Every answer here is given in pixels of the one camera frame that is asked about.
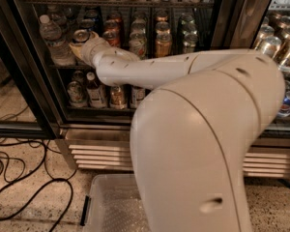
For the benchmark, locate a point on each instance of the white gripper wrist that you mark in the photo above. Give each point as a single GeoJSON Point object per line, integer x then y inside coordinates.
{"type": "Point", "coordinates": [88, 50]}

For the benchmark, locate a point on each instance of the blue pepsi can front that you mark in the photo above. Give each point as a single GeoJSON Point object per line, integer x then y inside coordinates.
{"type": "Point", "coordinates": [80, 36]}

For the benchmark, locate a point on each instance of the blue pepsi can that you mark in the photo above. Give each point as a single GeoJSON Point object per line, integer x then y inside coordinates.
{"type": "Point", "coordinates": [87, 24]}
{"type": "Point", "coordinates": [80, 36]}

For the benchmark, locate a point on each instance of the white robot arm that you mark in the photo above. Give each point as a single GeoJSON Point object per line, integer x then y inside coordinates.
{"type": "Point", "coordinates": [190, 135]}

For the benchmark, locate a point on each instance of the clear water bottle middle shelf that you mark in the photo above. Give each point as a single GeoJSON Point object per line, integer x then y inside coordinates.
{"type": "Point", "coordinates": [60, 51]}

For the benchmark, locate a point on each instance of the red coca-cola can front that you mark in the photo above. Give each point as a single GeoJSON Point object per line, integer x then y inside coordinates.
{"type": "Point", "coordinates": [112, 38]}

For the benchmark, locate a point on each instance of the red coca-cola can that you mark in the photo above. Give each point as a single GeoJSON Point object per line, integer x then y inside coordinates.
{"type": "Point", "coordinates": [112, 38]}
{"type": "Point", "coordinates": [111, 25]}

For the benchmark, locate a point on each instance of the small can bottom shelf left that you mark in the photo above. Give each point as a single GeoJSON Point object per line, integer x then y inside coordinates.
{"type": "Point", "coordinates": [76, 94]}

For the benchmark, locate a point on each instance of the white green soda can front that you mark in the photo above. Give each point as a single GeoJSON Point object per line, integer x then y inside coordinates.
{"type": "Point", "coordinates": [138, 44]}

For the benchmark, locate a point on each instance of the gold can bottom shelf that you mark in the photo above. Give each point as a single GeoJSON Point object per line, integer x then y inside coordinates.
{"type": "Point", "coordinates": [118, 97]}

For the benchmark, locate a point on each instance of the stainless steel fridge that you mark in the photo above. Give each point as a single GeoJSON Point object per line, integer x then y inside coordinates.
{"type": "Point", "coordinates": [43, 85]}

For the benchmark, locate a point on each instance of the orange gold soda can front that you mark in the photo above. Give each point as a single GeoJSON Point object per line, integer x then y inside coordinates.
{"type": "Point", "coordinates": [163, 44]}

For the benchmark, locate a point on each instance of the green silver soda can front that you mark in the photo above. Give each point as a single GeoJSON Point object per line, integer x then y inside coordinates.
{"type": "Point", "coordinates": [190, 42]}

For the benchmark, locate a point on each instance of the steel fridge grille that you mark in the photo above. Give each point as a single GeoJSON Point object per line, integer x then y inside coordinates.
{"type": "Point", "coordinates": [267, 157]}

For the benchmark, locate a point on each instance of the brown tea bottle white cap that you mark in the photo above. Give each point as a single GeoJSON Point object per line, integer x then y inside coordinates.
{"type": "Point", "coordinates": [95, 90]}

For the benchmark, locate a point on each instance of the dark juice bottle white cap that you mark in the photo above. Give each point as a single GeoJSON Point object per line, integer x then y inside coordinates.
{"type": "Point", "coordinates": [137, 96]}

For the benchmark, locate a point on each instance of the clear plastic storage bin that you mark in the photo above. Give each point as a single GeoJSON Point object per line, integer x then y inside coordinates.
{"type": "Point", "coordinates": [114, 205]}

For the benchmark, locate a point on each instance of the open fridge door frame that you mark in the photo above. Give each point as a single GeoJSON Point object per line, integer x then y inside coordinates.
{"type": "Point", "coordinates": [236, 22]}

